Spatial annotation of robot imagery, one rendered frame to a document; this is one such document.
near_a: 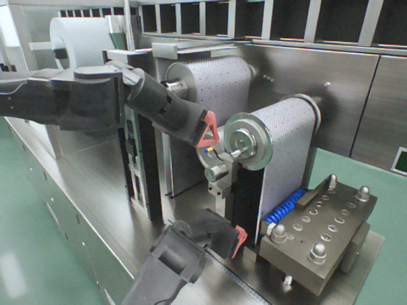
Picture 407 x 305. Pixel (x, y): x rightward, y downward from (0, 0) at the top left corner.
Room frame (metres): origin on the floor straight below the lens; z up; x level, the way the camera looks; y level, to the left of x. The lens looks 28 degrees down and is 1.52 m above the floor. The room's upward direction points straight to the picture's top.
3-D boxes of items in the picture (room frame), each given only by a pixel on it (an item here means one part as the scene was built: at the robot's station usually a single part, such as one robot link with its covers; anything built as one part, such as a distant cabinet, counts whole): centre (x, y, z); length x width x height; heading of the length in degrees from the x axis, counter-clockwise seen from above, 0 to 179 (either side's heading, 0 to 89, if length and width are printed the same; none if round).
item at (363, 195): (0.62, -0.49, 1.05); 0.04 x 0.04 x 0.04
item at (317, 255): (0.40, -0.26, 1.05); 0.04 x 0.04 x 0.04
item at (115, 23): (1.15, 0.32, 1.50); 0.14 x 0.14 x 0.06
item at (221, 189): (0.56, -0.05, 1.05); 0.06 x 0.05 x 0.31; 134
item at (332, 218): (0.54, -0.35, 1.00); 0.40 x 0.16 x 0.06; 134
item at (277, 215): (0.59, -0.25, 1.03); 0.21 x 0.04 x 0.03; 134
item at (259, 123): (0.56, -0.11, 1.25); 0.15 x 0.01 x 0.15; 44
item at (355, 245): (0.49, -0.42, 0.96); 0.10 x 0.03 x 0.11; 134
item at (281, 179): (0.60, -0.24, 1.11); 0.23 x 0.01 x 0.18; 134
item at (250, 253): (0.60, -0.24, 0.92); 0.28 x 0.04 x 0.04; 134
